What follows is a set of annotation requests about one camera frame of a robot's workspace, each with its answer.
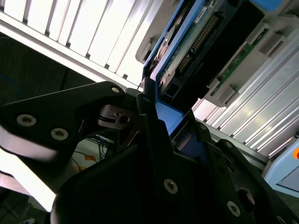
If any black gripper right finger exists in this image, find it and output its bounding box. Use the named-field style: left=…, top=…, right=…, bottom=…
left=186, top=109, right=299, bottom=224

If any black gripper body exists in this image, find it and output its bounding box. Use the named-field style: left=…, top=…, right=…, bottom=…
left=50, top=141, right=228, bottom=224

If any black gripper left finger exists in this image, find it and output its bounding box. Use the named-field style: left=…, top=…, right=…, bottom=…
left=0, top=77, right=181, bottom=199

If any hard disk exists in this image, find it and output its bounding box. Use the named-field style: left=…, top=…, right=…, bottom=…
left=141, top=0, right=266, bottom=164

